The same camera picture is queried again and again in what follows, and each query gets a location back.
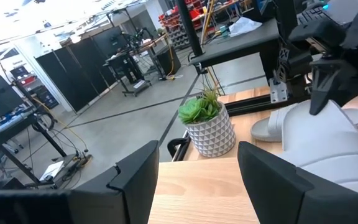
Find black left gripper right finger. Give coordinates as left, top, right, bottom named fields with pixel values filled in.
left=237, top=141, right=358, bottom=224

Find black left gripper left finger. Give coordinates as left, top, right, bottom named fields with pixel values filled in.
left=0, top=139, right=160, bottom=224

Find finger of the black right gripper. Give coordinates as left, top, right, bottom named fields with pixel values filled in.
left=308, top=66, right=338, bottom=116

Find grey foam slide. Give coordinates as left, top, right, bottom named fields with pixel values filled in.
left=280, top=99, right=358, bottom=194
left=249, top=103, right=358, bottom=143

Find black keyboard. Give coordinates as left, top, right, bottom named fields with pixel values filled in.
left=296, top=5, right=334, bottom=26

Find white paper sheet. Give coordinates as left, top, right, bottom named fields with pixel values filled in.
left=39, top=160, right=65, bottom=182

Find succulent in white patterned pot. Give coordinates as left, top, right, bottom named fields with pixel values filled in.
left=178, top=86, right=236, bottom=158

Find black office desk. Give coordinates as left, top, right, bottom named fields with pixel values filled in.
left=190, top=17, right=281, bottom=78

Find white cloth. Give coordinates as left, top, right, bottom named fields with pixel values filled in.
left=227, top=16, right=263, bottom=38

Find black cart with robot arms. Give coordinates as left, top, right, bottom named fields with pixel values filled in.
left=103, top=26, right=175, bottom=97

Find black room divider panels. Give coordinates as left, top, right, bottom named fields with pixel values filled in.
left=34, top=26, right=127, bottom=113

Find black computer tower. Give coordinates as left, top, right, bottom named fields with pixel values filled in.
left=152, top=45, right=182, bottom=77

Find black workstation desk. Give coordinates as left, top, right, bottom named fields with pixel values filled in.
left=0, top=105, right=93, bottom=190

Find red storage bin rack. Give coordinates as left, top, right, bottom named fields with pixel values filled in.
left=158, top=0, right=213, bottom=50

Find white metal bracket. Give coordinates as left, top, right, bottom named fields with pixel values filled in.
left=268, top=77, right=292, bottom=104

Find yellow floor cable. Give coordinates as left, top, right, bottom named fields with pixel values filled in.
left=31, top=96, right=88, bottom=153

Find black rig post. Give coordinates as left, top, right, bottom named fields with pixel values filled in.
left=175, top=0, right=204, bottom=57

